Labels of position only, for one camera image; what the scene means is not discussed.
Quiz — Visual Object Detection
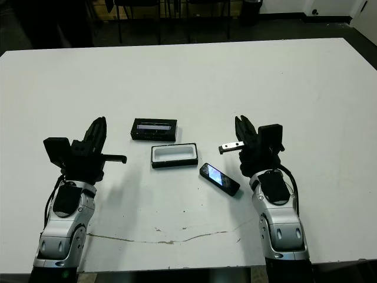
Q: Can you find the white door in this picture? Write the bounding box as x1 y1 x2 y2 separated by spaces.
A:
351 0 377 31

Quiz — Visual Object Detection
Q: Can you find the black box base white insert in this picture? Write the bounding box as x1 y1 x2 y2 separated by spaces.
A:
150 142 199 170

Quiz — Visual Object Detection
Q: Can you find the black trash bin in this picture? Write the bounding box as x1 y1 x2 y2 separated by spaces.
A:
240 0 263 28

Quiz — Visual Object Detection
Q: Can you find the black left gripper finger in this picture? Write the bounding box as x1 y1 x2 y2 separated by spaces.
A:
95 117 107 154
82 117 102 149

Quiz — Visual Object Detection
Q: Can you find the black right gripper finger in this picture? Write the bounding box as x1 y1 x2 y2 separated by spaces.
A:
234 116 247 143
240 115 260 144

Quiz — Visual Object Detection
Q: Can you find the black chair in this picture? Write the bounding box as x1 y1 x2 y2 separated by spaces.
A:
114 0 162 44
164 0 233 42

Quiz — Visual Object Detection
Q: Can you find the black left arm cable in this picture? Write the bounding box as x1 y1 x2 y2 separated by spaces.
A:
43 175 64 231

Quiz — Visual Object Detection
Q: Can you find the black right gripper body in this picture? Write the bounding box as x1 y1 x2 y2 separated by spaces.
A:
218 134 285 178

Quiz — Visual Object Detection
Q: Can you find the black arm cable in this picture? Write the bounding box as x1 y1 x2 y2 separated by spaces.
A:
43 175 64 231
276 164 302 216

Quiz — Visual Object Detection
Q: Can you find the black phone-like camera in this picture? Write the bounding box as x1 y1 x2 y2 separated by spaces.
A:
199 162 241 197

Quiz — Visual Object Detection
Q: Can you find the black box lid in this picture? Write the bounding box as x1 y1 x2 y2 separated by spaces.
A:
130 118 178 143

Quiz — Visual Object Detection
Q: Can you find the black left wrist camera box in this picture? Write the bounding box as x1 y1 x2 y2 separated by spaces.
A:
42 136 72 170

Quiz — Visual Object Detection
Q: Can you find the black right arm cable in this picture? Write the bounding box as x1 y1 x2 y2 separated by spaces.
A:
276 164 302 216

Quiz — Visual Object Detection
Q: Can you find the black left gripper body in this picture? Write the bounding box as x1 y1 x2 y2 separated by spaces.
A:
59 140 128 185

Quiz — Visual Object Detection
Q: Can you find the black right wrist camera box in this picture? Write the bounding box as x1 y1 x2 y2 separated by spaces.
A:
257 124 285 154

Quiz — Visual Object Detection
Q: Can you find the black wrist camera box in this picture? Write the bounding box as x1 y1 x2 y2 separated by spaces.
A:
42 136 72 170
257 124 285 154

